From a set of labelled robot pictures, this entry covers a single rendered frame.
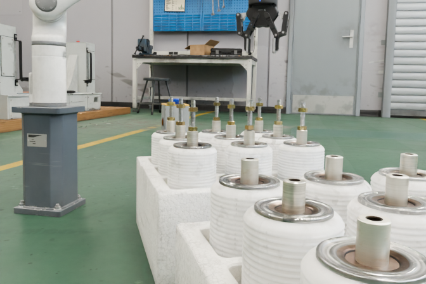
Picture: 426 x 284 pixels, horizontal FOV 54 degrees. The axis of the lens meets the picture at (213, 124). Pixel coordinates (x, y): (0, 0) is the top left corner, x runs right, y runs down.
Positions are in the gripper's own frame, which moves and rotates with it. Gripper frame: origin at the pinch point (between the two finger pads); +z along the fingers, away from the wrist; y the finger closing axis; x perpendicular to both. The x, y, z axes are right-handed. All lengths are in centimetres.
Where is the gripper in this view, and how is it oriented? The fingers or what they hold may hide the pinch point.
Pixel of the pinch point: (261, 48)
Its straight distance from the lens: 110.5
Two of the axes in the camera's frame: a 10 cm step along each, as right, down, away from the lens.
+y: 9.5, 0.5, -3.0
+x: 3.0, -0.8, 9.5
